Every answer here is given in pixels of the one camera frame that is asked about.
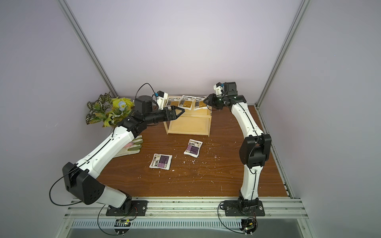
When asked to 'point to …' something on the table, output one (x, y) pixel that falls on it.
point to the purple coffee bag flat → (161, 161)
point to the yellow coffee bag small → (199, 103)
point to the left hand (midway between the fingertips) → (181, 111)
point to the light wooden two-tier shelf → (190, 122)
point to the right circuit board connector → (248, 226)
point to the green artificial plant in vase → (108, 110)
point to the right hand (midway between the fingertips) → (206, 98)
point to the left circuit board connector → (122, 226)
